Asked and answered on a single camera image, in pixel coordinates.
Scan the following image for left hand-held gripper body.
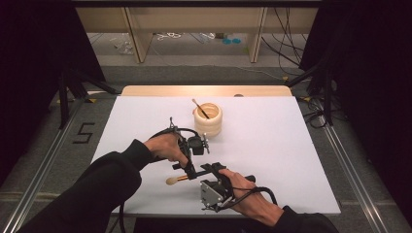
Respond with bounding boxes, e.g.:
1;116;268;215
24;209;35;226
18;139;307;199
167;116;211;163

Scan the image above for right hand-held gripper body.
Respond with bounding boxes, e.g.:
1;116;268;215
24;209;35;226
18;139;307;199
198;176;236;214

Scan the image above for round makeup brush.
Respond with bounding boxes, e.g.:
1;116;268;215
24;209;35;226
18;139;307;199
165;169;212;186

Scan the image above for cream ribbed brush holder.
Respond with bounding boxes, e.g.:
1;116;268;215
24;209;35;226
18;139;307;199
193;102;223;138

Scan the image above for wooden stick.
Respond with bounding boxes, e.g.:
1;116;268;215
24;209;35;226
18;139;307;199
191;98;211;120

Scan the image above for person's left hand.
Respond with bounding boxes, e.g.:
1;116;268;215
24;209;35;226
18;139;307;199
144;133;189;169

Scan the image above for person's right hand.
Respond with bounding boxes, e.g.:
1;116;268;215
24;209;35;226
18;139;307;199
225;169;285;226

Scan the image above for white table board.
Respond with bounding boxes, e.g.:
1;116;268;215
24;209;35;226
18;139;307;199
91;95;342;216

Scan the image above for light wooden table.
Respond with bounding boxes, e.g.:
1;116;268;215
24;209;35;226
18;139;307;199
120;84;293;98

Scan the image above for clear plastic bag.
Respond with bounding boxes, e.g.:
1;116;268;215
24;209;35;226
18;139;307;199
109;33;134;55

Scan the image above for light wooden cabinet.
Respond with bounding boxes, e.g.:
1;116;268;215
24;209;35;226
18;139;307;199
75;6;321;65

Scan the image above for black tripod stand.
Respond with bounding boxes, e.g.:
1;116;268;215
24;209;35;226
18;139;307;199
286;59;335;128
57;68;120;131

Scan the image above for black curtain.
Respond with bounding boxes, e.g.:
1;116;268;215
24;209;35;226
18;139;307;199
299;0;412;215
0;0;107;185

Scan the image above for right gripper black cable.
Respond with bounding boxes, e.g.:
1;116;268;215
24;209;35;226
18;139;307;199
226;185;279;212

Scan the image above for black floor cable bundle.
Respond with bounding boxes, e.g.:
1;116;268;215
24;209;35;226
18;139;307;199
299;96;328;129

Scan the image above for white cables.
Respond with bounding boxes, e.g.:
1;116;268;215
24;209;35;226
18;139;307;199
154;31;183;42

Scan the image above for metal floor rail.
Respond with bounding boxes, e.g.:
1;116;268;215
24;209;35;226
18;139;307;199
323;123;392;233
0;96;86;233

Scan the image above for black hanging cables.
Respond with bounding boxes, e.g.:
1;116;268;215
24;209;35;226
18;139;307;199
260;7;306;68

